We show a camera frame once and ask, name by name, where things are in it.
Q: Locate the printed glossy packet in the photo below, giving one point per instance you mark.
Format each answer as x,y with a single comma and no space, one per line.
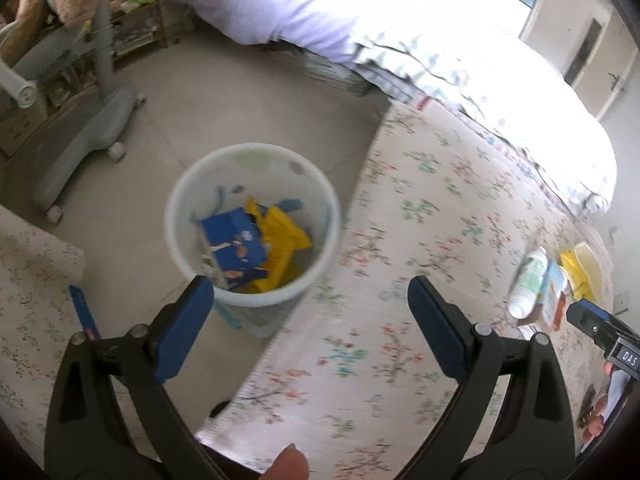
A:
612,410

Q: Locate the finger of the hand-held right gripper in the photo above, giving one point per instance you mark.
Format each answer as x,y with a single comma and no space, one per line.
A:
592,322

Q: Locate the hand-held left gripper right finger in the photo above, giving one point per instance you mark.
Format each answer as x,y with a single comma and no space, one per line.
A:
440,332

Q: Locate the floral cloth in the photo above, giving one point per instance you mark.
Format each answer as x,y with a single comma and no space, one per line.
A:
35,335

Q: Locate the grey wheeled chair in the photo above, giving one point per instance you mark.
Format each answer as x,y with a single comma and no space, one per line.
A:
85,125

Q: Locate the light blue drink pouch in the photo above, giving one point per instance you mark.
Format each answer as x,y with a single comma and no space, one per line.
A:
555,295

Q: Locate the wooden shelf with toys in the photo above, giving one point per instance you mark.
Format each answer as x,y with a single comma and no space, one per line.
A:
135,15

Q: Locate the person's left hand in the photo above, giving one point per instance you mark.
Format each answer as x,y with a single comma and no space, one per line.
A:
291,465

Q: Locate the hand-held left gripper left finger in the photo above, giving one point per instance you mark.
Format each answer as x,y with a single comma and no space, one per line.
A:
180,330

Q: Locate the purple bed sheet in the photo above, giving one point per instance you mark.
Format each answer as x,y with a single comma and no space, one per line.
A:
290,5

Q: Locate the blue carton box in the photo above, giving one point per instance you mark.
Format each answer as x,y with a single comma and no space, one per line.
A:
232,242

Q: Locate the checked quilt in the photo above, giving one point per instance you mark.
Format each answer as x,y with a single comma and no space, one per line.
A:
490,85

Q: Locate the white plastic waste basket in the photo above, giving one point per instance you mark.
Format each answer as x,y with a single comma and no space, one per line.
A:
185,240

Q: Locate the yellow packet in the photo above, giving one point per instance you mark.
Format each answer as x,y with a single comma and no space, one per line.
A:
285,240

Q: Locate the white door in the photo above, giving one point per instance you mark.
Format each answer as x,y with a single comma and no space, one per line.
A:
575,35

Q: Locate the stack of books under bed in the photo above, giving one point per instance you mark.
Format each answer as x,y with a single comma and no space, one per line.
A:
340,72

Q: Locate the white bottle with green label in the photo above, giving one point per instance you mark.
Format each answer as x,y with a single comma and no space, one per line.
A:
530,282

